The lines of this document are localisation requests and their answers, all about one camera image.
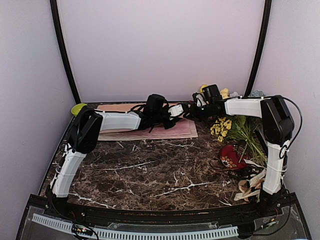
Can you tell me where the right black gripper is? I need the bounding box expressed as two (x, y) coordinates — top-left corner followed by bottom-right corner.
(185, 103), (214, 123)

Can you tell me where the bright yellow flower stem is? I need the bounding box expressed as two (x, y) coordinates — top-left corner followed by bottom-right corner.
(199, 84), (208, 93)

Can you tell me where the pale yellow flower stem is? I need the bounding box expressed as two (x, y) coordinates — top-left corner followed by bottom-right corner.
(220, 88), (229, 99)

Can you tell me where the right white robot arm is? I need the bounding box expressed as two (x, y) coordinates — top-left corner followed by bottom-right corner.
(183, 95), (295, 195)

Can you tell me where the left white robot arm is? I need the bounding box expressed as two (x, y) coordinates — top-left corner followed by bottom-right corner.
(50, 104), (184, 198)

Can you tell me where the bunch of fake flowers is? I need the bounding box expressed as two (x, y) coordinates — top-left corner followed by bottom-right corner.
(214, 89), (268, 166)

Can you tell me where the small yellow blossom sprig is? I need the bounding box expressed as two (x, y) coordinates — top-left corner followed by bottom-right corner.
(210, 117), (232, 143)

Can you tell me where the red floral tin lid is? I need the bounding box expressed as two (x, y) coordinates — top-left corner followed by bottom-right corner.
(219, 144), (249, 171)

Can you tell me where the green plastic bowl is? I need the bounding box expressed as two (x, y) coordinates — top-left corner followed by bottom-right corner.
(71, 103), (87, 117)

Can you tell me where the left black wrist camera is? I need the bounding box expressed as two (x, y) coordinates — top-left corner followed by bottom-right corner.
(145, 93), (165, 112)

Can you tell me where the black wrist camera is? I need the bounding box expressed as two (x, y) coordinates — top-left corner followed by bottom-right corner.
(203, 84), (223, 102)
(145, 93), (165, 112)

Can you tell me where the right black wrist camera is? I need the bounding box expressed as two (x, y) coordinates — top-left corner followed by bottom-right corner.
(203, 84), (223, 102)

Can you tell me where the right black frame post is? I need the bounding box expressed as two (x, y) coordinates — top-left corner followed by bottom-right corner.
(244, 0), (272, 97)

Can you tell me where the black frame post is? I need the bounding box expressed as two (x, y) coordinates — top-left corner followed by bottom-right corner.
(49, 0), (81, 104)
(244, 0), (272, 97)

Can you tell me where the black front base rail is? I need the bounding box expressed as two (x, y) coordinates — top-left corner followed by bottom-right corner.
(28, 193), (300, 226)

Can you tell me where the white slotted cable duct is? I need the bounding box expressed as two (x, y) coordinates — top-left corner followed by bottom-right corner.
(31, 213), (239, 240)

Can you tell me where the left black frame post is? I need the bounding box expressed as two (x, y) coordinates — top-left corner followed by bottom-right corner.
(49, 0), (81, 104)

